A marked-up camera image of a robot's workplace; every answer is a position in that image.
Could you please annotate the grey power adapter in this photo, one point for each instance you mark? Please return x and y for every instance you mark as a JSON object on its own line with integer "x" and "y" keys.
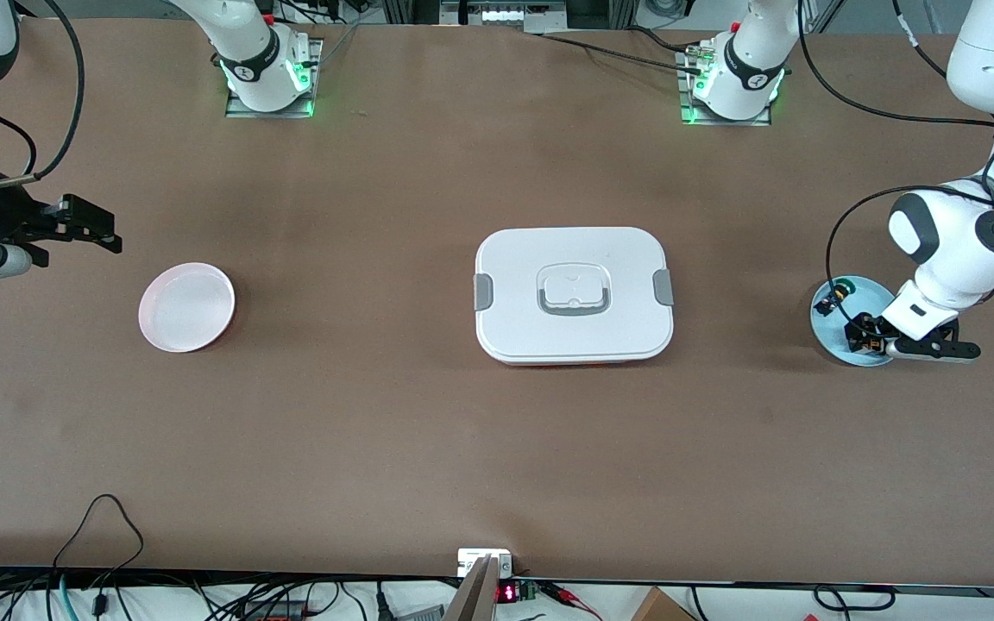
{"x": 419, "y": 614}

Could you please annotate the white lidded storage box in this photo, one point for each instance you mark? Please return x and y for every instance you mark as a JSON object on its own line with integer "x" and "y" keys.
{"x": 514, "y": 336}

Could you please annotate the light blue round plate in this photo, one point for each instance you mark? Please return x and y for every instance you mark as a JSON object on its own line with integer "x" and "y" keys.
{"x": 829, "y": 335}

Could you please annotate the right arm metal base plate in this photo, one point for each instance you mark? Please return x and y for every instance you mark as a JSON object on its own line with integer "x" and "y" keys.
{"x": 247, "y": 114}

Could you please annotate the red clip test leads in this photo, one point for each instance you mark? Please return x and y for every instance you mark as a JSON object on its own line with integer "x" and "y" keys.
{"x": 562, "y": 592}

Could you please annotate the pink round plate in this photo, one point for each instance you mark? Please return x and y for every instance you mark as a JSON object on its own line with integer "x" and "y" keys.
{"x": 186, "y": 308}

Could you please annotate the red digit display module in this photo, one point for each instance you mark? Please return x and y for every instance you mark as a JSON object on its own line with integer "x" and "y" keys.
{"x": 507, "y": 593}

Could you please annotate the green push-button switch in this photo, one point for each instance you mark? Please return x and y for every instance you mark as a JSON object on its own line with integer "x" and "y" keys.
{"x": 835, "y": 297}

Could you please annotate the brown cardboard box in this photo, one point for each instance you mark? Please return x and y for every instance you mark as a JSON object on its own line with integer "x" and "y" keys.
{"x": 657, "y": 608}

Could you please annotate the small white electronic device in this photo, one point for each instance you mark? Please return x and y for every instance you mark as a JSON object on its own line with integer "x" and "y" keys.
{"x": 468, "y": 561}

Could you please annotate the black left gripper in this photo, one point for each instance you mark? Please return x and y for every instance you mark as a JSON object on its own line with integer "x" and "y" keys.
{"x": 862, "y": 331}

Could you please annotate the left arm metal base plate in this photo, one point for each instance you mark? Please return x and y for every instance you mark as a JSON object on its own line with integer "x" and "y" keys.
{"x": 721, "y": 122}

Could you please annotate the tan cardboard strip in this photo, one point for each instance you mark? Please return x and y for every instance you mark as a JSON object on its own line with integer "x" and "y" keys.
{"x": 475, "y": 599}

